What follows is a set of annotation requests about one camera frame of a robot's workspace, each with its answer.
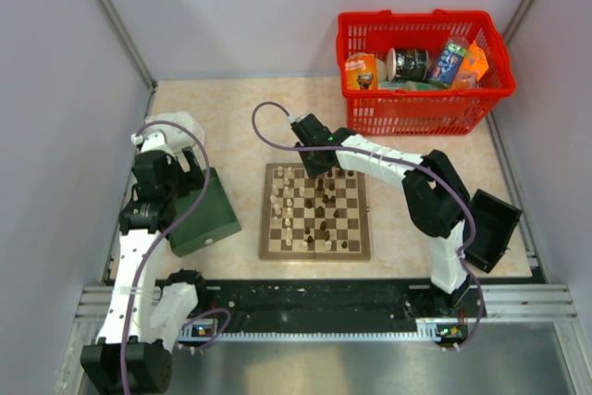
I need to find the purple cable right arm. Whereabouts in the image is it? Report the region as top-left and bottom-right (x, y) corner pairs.
(252, 102), (487, 352)

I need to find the green plastic tray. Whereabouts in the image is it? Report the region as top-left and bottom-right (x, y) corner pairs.
(168, 167), (241, 257)

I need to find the blue snack bag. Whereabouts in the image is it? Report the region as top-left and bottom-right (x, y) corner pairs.
(426, 38), (469, 88)

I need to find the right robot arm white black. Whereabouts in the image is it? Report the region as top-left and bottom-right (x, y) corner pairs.
(288, 114), (476, 317)

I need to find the red plastic basket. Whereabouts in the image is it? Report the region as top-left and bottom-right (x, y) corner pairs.
(336, 9), (515, 136)

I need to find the black cup noodle container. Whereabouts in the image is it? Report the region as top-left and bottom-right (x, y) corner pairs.
(386, 48), (430, 81)

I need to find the orange snack package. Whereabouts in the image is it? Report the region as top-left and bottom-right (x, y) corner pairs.
(452, 41), (489, 90)

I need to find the black plastic tray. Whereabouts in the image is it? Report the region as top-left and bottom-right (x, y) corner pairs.
(464, 189), (523, 273)

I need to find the orange razor package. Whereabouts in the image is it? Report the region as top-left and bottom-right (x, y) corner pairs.
(345, 53), (378, 91)

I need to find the wooden chess board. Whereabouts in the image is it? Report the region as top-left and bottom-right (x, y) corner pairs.
(259, 163), (371, 262)

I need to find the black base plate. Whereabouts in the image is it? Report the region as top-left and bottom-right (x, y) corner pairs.
(190, 278), (479, 334)

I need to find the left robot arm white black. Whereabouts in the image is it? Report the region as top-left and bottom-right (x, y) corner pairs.
(80, 130), (210, 394)

